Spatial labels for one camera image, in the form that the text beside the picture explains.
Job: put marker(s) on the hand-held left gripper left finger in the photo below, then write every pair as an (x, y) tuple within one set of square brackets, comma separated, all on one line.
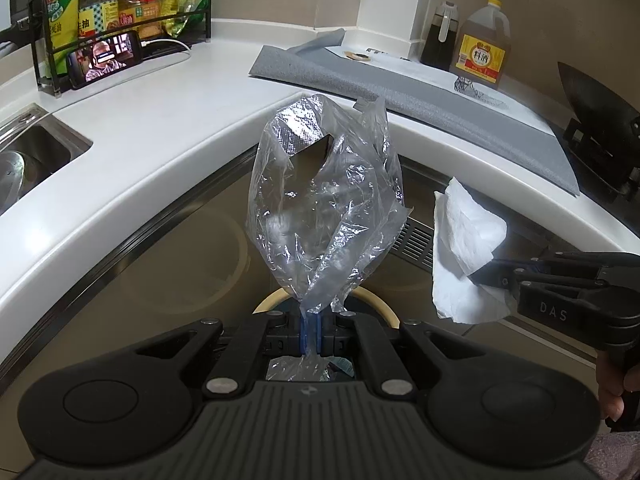
[(306, 332)]

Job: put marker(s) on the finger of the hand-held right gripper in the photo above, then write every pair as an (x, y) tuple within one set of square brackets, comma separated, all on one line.
[(500, 279), (575, 261)]

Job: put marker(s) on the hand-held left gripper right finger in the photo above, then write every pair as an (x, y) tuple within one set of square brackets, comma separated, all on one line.
[(320, 332)]

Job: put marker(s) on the white tissue paper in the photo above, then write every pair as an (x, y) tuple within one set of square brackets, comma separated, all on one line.
[(460, 240)]

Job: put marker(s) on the dark bin with yellow rim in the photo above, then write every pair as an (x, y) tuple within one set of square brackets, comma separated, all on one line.
[(385, 310)]

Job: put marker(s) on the clear plastic bag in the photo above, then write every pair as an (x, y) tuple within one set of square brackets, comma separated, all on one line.
[(325, 210)]

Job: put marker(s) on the person's right hand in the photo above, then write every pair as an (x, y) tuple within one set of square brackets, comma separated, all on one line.
[(612, 385)]

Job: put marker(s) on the metal vent grille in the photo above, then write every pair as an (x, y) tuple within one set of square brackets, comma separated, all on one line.
[(415, 245)]

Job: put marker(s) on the black stove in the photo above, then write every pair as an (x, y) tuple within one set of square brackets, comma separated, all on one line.
[(600, 165)]

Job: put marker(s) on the person's clothing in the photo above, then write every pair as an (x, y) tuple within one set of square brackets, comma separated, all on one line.
[(617, 460)]

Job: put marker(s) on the black wok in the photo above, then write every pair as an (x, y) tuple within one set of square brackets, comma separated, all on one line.
[(595, 95)]

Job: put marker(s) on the brown cooking wine jug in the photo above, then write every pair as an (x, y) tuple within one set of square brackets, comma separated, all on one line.
[(480, 55)]

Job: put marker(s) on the dark sauce bottle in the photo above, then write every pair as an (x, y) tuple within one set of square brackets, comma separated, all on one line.
[(437, 45)]

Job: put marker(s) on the grey mat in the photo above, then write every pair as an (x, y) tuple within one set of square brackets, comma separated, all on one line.
[(350, 80)]

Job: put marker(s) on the stainless steel sink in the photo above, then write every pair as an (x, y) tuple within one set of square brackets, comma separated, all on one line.
[(50, 140)]

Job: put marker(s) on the steel pot lid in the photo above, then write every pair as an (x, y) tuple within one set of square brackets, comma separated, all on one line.
[(10, 180)]

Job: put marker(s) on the smartphone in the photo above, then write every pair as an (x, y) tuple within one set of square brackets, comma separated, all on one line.
[(105, 60)]

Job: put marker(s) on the green snack bag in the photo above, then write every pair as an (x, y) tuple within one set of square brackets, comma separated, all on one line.
[(199, 7)]

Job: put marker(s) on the green bottle with yellow cap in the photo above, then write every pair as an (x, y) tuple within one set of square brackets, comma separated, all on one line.
[(60, 15)]

